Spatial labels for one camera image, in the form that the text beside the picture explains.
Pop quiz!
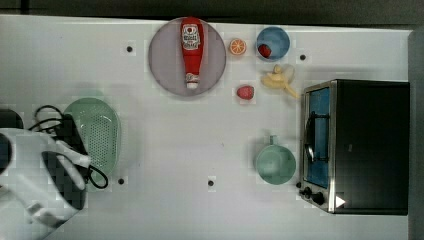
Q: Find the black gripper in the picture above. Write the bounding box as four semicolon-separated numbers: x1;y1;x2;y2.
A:
54;114;90;177

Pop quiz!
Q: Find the green strainer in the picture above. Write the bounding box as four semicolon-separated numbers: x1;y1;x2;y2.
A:
65;98;121;176

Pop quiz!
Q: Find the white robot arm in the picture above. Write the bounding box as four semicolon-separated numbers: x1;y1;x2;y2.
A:
1;110;91;240

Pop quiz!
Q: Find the black round pan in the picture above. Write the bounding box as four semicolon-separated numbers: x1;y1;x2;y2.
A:
0;109;24;129

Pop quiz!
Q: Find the grey round plate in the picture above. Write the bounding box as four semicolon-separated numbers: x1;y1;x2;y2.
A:
148;17;226;97

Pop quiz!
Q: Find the red ketchup bottle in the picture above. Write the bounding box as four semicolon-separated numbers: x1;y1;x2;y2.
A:
180;17;204;89

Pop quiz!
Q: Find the red strawberry toy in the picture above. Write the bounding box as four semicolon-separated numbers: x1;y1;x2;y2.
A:
236;85;254;100

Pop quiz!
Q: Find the orange slice toy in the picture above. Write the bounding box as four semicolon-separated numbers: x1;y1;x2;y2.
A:
229;38;247;56

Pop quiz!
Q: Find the green mug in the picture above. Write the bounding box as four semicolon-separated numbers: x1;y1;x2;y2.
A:
255;135;296;185

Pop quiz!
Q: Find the red fruit in bowl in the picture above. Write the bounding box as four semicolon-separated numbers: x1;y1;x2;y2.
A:
258;44;272;58

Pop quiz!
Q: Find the yellow banana toy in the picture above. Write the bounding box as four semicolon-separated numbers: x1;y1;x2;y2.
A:
261;64;299;99

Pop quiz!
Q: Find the blue bowl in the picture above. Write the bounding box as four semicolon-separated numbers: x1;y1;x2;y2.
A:
255;26;291;62

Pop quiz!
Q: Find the black toaster oven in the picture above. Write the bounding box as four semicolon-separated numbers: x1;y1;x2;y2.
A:
297;79;410;215

